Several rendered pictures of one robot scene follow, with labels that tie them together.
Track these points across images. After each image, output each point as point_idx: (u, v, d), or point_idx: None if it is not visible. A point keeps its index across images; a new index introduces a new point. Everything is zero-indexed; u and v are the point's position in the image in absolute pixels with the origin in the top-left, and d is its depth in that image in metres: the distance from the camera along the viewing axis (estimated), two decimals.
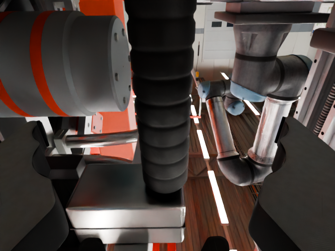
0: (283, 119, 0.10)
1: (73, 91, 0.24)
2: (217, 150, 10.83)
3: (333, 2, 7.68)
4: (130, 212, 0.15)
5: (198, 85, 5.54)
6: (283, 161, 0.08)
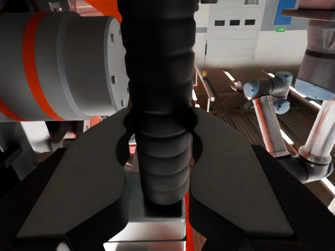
0: (190, 110, 0.11)
1: (69, 95, 0.23)
2: None
3: None
4: (128, 226, 0.14)
5: (205, 84, 5.53)
6: (201, 148, 0.09)
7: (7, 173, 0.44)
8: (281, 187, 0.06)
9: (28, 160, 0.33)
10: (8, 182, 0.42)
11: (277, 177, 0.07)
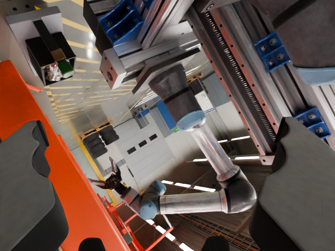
0: (283, 119, 0.10)
1: None
2: None
3: None
4: None
5: None
6: (283, 161, 0.08)
7: None
8: None
9: None
10: None
11: None
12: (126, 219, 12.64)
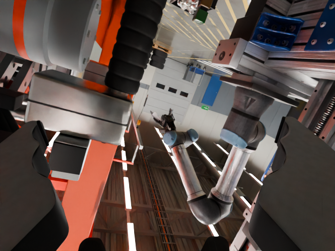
0: (283, 119, 0.10)
1: (46, 26, 0.27)
2: (136, 202, 10.44)
3: None
4: (90, 95, 0.19)
5: (137, 132, 5.73)
6: (283, 161, 0.08)
7: None
8: None
9: None
10: None
11: None
12: None
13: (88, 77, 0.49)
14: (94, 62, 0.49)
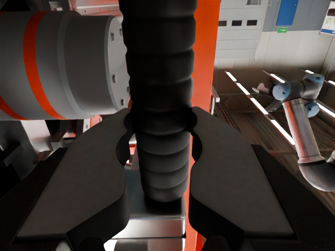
0: (190, 109, 0.11)
1: (69, 93, 0.23)
2: None
3: None
4: (128, 223, 0.14)
5: None
6: (200, 148, 0.09)
7: (6, 172, 0.44)
8: (280, 187, 0.06)
9: (28, 158, 0.33)
10: (7, 181, 0.42)
11: (276, 177, 0.07)
12: None
13: None
14: None
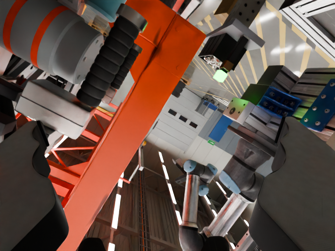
0: (283, 119, 0.10)
1: (55, 49, 0.38)
2: (121, 223, 10.06)
3: None
4: (61, 101, 0.28)
5: (140, 152, 5.81)
6: (283, 161, 0.08)
7: None
8: None
9: None
10: None
11: None
12: None
13: None
14: None
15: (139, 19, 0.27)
